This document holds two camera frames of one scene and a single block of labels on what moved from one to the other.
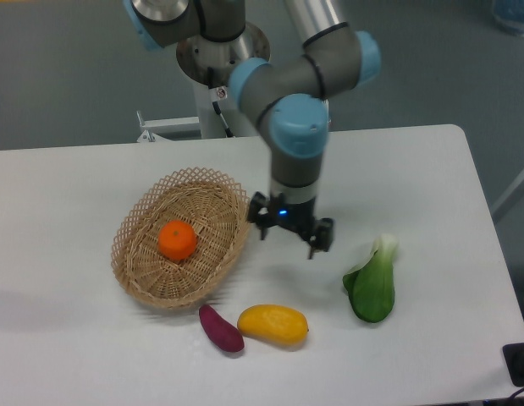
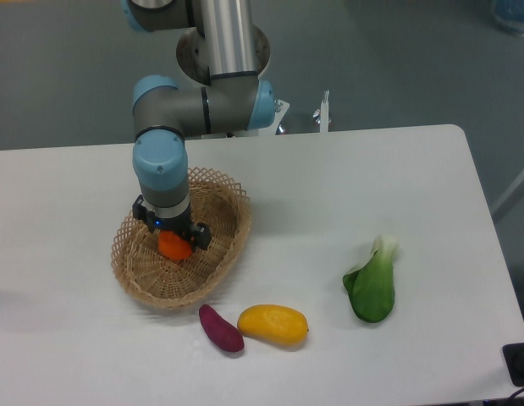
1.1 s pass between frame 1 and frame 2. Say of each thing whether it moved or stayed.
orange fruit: stayed
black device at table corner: stayed
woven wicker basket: stayed
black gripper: moved
